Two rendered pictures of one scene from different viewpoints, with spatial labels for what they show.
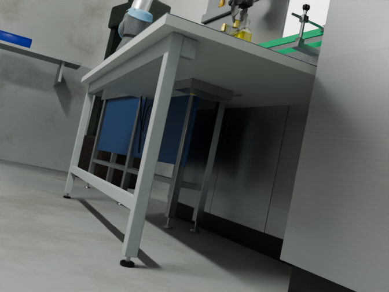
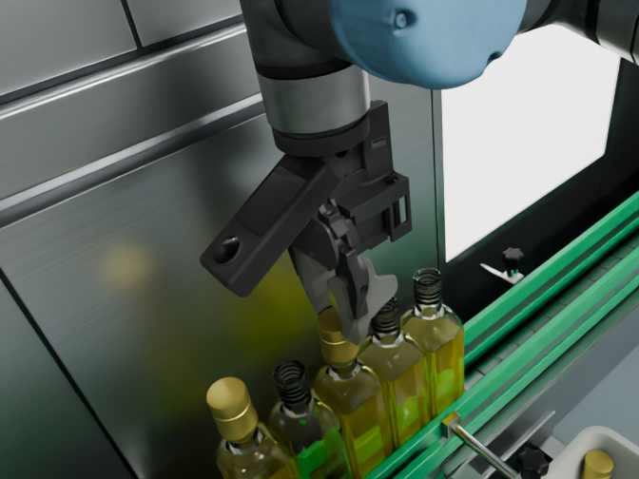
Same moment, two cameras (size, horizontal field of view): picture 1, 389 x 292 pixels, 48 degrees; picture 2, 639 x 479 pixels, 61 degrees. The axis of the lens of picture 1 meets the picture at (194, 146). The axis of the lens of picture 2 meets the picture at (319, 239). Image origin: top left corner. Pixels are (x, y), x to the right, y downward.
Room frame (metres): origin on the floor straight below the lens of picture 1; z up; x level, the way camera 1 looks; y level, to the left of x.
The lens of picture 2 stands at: (2.32, 0.28, 1.51)
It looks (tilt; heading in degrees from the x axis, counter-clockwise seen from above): 36 degrees down; 268
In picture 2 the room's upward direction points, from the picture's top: 11 degrees counter-clockwise
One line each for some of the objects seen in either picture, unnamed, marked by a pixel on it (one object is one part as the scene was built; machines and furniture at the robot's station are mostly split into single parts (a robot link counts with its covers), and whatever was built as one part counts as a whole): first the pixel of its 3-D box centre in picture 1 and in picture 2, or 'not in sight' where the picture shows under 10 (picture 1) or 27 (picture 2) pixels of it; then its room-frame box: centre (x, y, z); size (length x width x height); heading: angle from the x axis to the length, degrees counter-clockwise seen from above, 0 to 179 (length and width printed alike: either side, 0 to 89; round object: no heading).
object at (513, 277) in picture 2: not in sight; (499, 281); (2.05, -0.31, 0.94); 0.07 x 0.04 x 0.13; 119
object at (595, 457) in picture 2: not in sight; (596, 469); (2.01, -0.08, 0.79); 0.04 x 0.04 x 0.04
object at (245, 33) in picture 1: (242, 48); (432, 374); (2.21, -0.14, 0.99); 0.06 x 0.06 x 0.21; 28
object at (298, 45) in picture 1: (305, 36); not in sight; (1.60, -0.33, 0.90); 0.17 x 0.05 x 0.23; 119
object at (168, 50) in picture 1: (108, 143); not in sight; (2.00, 0.39, 0.36); 1.51 x 0.09 x 0.71; 23
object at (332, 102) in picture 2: not in sight; (312, 89); (2.30, -0.10, 1.37); 0.08 x 0.08 x 0.05
